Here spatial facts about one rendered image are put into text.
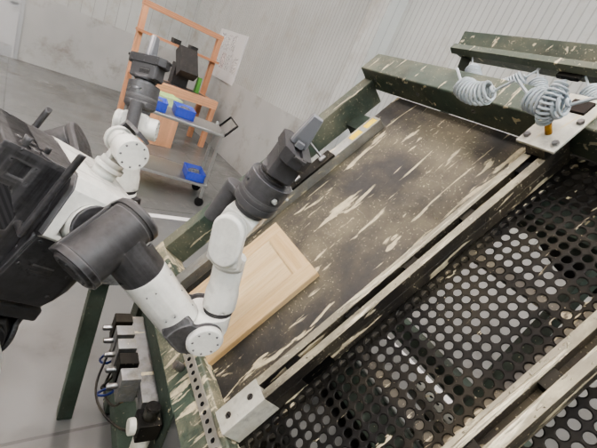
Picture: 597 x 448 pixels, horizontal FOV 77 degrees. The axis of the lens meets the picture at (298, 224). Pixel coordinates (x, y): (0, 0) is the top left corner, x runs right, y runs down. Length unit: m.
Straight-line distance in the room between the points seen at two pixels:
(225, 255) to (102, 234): 0.21
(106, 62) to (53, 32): 1.05
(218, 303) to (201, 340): 0.08
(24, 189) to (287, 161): 0.46
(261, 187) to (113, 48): 9.44
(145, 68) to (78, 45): 8.74
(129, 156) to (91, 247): 0.25
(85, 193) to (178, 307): 0.28
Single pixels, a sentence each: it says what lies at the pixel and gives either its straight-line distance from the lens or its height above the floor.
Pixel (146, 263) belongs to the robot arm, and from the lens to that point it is 0.74.
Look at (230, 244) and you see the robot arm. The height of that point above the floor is 1.37.
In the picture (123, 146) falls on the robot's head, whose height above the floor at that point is 1.43.
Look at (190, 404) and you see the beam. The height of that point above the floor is 0.85.
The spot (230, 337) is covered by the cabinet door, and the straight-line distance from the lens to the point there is 1.17.
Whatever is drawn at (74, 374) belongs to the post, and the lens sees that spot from 1.94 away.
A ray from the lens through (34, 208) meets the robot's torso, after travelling 0.84.
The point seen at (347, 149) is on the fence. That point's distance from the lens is 1.43.
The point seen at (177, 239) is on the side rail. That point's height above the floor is 0.95.
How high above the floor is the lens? 1.67
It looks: 18 degrees down
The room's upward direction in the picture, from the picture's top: 24 degrees clockwise
